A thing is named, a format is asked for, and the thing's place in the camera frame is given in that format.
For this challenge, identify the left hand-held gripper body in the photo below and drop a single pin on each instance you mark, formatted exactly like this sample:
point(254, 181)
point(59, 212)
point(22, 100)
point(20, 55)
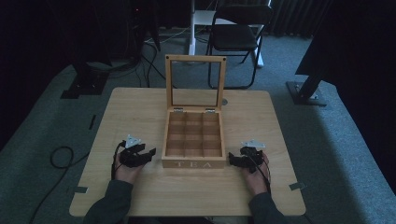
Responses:
point(130, 157)

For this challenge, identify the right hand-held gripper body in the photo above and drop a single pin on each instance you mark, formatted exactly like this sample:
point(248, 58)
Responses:
point(252, 155)

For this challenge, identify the person's left hand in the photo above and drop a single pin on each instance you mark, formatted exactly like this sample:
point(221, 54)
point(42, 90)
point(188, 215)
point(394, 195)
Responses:
point(126, 174)

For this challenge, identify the person's right hand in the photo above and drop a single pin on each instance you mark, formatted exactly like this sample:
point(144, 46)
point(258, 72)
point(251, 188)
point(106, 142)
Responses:
point(257, 182)

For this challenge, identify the wooden compartment box with lid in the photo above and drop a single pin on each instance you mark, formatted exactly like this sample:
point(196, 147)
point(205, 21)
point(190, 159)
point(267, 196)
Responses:
point(195, 164)

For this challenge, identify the black strip on carpet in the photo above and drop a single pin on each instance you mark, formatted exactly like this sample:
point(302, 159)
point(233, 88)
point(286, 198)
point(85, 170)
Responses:
point(92, 122)

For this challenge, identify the small round metal disc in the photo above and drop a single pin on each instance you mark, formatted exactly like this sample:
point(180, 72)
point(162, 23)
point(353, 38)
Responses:
point(224, 101)

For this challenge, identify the grey tape piece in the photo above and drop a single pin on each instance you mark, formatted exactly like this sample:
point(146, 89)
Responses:
point(297, 186)
point(81, 189)

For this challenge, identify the black stand base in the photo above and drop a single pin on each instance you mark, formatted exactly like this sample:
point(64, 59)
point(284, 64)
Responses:
point(85, 85)

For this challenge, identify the black slanted stand with base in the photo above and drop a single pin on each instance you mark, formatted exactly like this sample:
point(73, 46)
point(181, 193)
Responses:
point(306, 93)

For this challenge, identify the black folding chair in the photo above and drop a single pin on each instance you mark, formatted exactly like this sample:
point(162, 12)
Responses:
point(194, 31)
point(236, 37)

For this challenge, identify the dark curtain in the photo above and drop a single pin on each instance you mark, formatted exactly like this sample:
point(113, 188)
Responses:
point(292, 15)

